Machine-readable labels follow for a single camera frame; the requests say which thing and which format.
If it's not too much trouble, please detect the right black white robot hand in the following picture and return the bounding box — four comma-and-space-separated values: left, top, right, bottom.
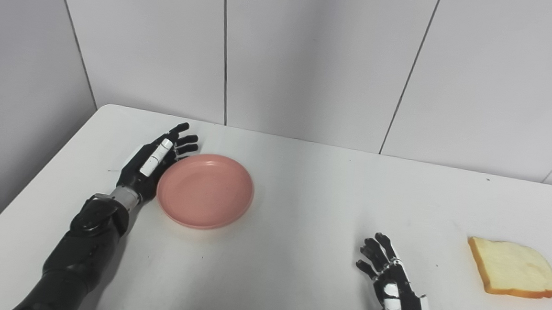
353, 232, 440, 310

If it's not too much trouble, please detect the slice of bread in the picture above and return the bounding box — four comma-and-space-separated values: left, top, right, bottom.
464, 236, 552, 300

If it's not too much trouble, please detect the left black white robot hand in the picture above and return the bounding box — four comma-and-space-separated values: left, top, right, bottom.
115, 119, 201, 206

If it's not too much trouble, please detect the pink round plate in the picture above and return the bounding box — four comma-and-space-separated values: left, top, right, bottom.
154, 150, 257, 233

